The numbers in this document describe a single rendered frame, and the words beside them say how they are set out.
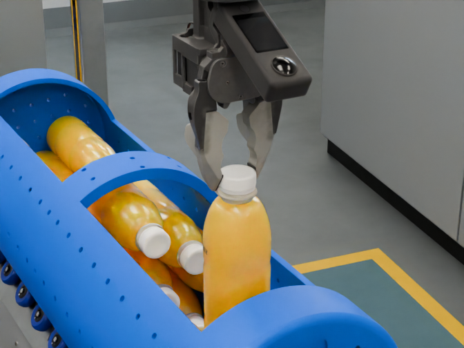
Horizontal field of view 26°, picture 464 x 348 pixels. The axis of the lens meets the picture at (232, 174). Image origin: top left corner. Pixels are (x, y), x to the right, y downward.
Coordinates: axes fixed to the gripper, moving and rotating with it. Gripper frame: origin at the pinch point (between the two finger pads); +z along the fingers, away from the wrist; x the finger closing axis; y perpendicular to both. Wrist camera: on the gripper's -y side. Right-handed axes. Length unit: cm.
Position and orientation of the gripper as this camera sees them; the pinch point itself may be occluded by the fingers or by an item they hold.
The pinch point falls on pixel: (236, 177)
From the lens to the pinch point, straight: 103.3
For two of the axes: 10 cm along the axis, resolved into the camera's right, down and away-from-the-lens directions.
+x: -8.8, 2.0, -4.4
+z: 0.0, 9.1, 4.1
